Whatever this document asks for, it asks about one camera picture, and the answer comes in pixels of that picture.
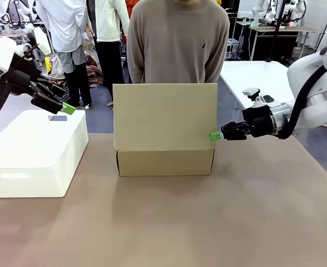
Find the black stand pole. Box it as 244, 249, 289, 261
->
265, 0, 287, 63

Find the person in beige sweater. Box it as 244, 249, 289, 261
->
126, 0, 231, 85

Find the white drawer cart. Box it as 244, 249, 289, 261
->
225, 38, 241, 60

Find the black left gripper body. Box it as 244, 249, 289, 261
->
9, 69, 66, 115

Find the cardboard shoe box with lid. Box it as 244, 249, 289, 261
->
112, 82, 219, 177

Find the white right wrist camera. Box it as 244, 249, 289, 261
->
242, 87, 282, 110

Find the wire mesh basket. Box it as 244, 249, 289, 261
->
58, 87, 71, 102

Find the white plastic bag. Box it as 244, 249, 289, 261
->
47, 55, 66, 80

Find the colourful patterned cloth pile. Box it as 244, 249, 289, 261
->
84, 53, 105, 87

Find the person in white shirt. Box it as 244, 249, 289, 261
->
35, 0, 94, 110

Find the white foam box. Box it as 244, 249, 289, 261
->
0, 109, 90, 199

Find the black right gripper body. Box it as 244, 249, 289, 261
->
221, 107, 277, 141

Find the brown-topped background table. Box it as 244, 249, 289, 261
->
248, 26, 324, 62

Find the cluttered grey background table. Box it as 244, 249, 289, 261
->
0, 27, 35, 47

